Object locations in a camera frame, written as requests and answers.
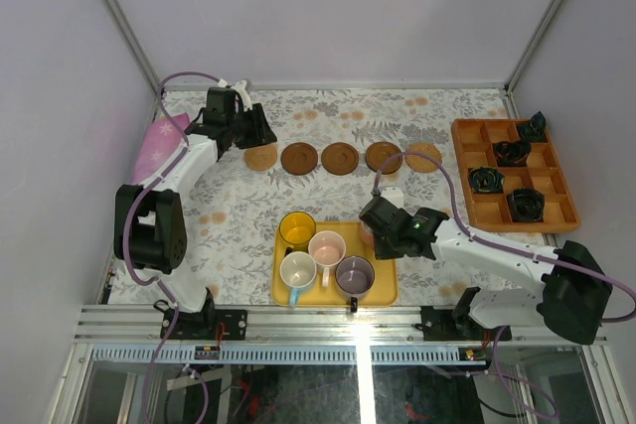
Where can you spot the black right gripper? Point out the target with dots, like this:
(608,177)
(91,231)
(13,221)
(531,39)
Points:
(384,253)

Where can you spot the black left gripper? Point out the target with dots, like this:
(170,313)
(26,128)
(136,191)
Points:
(246,127)

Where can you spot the woven rattan coaster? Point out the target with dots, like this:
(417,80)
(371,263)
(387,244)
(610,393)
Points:
(261,158)
(423,157)

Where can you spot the salmon pink mug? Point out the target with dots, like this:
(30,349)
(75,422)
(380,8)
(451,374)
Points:
(366,235)

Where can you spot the brown wooden coaster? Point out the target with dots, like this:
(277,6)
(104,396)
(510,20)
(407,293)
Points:
(340,158)
(299,159)
(380,153)

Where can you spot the purple black-handled mug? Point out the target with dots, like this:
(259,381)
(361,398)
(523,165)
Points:
(354,277)

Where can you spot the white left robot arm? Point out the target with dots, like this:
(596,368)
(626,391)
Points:
(150,235)

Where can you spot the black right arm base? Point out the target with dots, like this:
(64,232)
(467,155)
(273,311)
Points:
(447,322)

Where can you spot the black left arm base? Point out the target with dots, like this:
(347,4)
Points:
(209,324)

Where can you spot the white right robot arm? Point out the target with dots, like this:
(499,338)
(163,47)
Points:
(560,288)

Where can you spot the yellow plastic tray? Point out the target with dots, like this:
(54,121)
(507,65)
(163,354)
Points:
(383,293)

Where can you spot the light pink mug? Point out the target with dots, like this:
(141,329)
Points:
(327,248)

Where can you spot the floral patterned table mat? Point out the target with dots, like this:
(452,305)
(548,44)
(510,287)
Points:
(233,212)

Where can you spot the pink star-patterned cloth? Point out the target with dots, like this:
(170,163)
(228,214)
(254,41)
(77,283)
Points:
(160,145)

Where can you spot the yellow glass mug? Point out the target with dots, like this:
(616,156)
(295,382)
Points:
(296,230)

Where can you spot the blue yellow-patterned rolled tie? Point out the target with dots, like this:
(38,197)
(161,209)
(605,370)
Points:
(486,180)

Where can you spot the orange wooden divided tray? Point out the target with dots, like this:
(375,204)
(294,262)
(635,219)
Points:
(511,178)

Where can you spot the dark blue rolled tie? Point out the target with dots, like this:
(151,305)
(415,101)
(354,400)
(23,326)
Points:
(526,205)

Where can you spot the dark orange-patterned rolled tie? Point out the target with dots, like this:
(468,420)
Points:
(512,154)

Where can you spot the dark green rolled tie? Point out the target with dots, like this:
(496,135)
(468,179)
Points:
(534,129)

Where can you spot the white blue-handled mug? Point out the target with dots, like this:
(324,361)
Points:
(298,272)

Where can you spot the aluminium frame rail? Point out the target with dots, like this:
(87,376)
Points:
(273,326)

